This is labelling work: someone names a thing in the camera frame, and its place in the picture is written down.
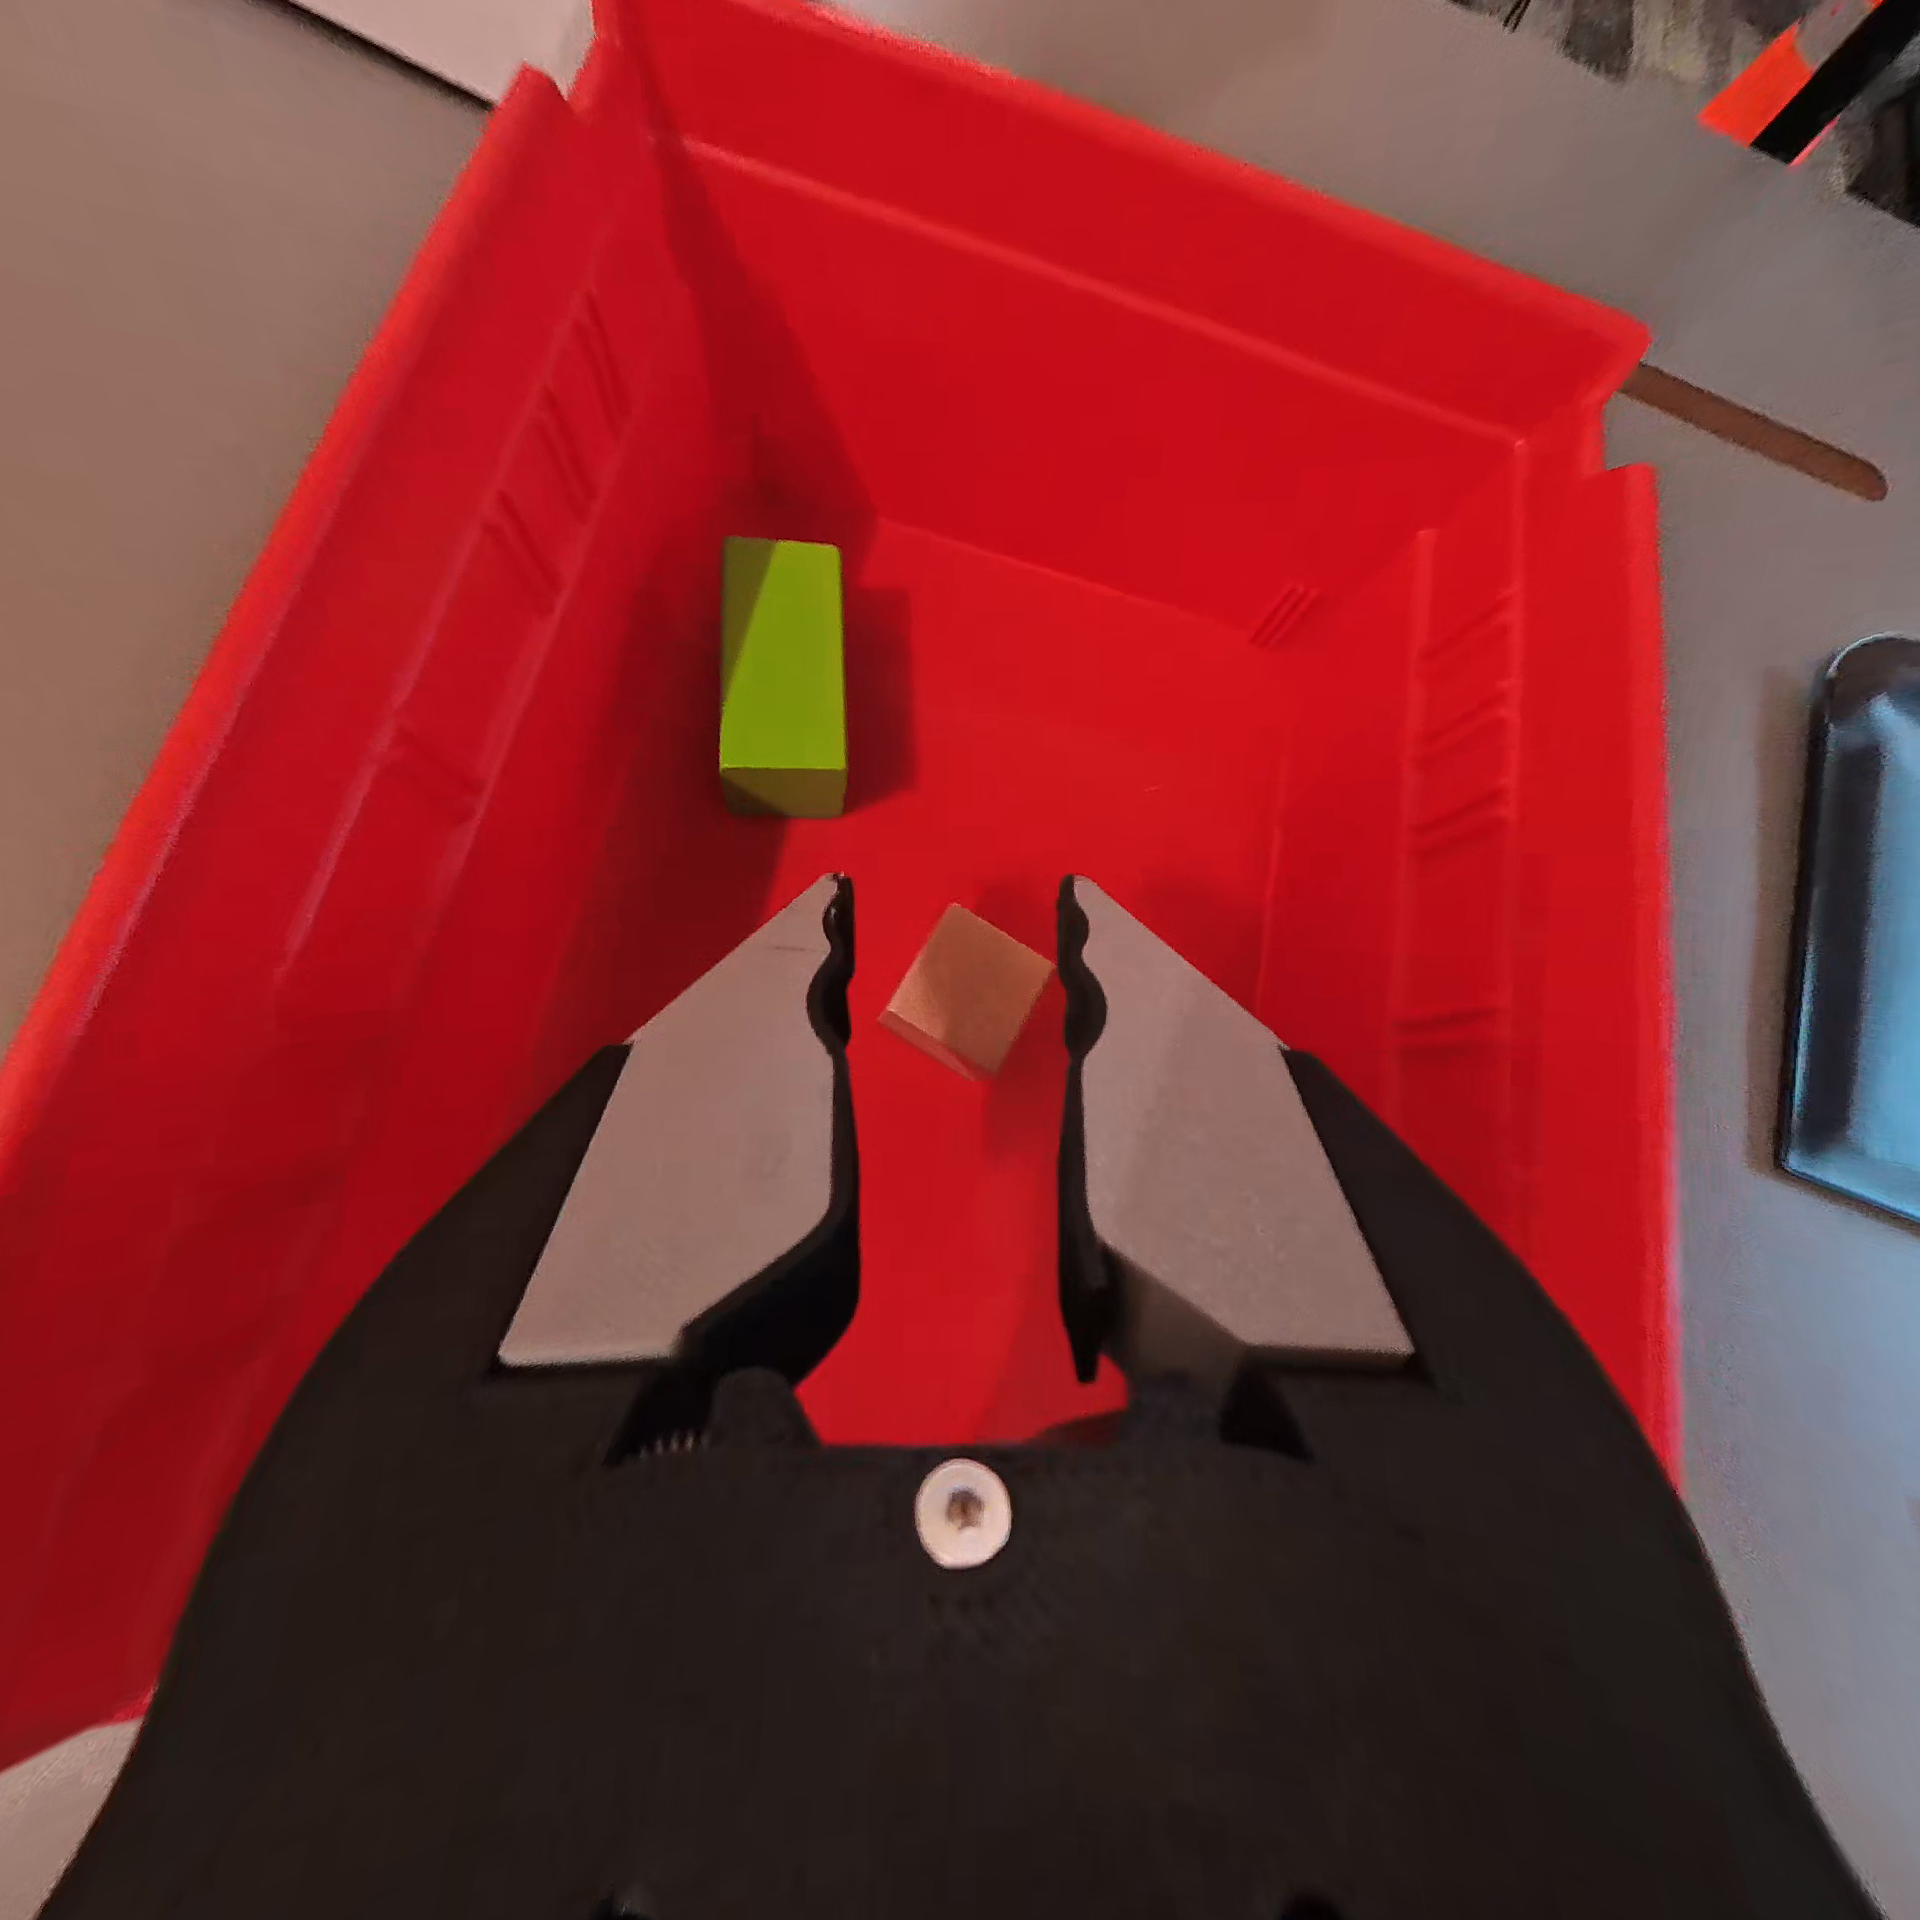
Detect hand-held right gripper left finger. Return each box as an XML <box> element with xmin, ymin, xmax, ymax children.
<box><xmin>497</xmin><ymin>875</ymin><xmax>869</xmax><ymax>1404</ymax></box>

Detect dark metal tray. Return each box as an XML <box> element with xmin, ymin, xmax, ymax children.
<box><xmin>1776</xmin><ymin>634</ymin><xmax>1920</xmax><ymax>1225</ymax></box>

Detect red and black striped object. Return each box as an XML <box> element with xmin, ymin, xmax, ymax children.
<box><xmin>1696</xmin><ymin>0</ymin><xmax>1920</xmax><ymax>167</ymax></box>

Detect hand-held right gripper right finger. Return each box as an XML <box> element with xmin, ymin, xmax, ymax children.
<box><xmin>1055</xmin><ymin>875</ymin><xmax>1415</xmax><ymax>1389</ymax></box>

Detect brown wooden stick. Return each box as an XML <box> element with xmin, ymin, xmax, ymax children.
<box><xmin>1617</xmin><ymin>359</ymin><xmax>1890</xmax><ymax>500</ymax></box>

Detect red plastic bin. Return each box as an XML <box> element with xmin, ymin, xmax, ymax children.
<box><xmin>0</xmin><ymin>0</ymin><xmax>1680</xmax><ymax>1773</ymax></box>

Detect white paper sheet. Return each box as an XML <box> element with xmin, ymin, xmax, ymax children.
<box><xmin>283</xmin><ymin>0</ymin><xmax>594</xmax><ymax>107</ymax></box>

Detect natural wooden cube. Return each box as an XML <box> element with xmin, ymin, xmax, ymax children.
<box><xmin>878</xmin><ymin>901</ymin><xmax>1055</xmax><ymax>1083</ymax></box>

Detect long lime green wooden block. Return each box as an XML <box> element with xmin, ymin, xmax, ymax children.
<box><xmin>717</xmin><ymin>537</ymin><xmax>849</xmax><ymax>822</ymax></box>

